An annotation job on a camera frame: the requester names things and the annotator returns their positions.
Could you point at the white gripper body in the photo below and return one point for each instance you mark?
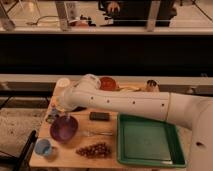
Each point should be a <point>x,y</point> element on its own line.
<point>62,105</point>

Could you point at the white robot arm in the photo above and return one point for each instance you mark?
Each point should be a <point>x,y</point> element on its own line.
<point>189,111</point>

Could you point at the purple bowl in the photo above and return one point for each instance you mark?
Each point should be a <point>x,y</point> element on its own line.
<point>63,129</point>

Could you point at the white lidded cup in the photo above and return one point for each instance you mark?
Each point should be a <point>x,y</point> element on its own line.
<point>63,82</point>

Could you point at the black rectangular sponge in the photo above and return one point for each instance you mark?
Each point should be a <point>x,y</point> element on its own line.
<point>99,116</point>

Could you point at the silver fork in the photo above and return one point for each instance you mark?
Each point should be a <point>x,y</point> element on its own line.
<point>89,133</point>

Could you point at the blue mug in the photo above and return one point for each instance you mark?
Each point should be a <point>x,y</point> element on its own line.
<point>43,147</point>

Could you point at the bunch of dark grapes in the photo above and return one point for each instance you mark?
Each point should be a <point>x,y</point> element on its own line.
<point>98,150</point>

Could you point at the yellow banana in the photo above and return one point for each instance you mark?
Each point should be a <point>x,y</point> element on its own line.
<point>131,89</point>

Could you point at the green plastic tray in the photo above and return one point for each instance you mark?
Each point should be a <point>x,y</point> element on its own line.
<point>146,142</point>

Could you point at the small metal cup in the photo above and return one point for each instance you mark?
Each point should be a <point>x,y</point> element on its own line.
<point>152,86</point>

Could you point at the black chair frame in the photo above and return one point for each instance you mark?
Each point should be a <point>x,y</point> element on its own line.
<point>31,139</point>

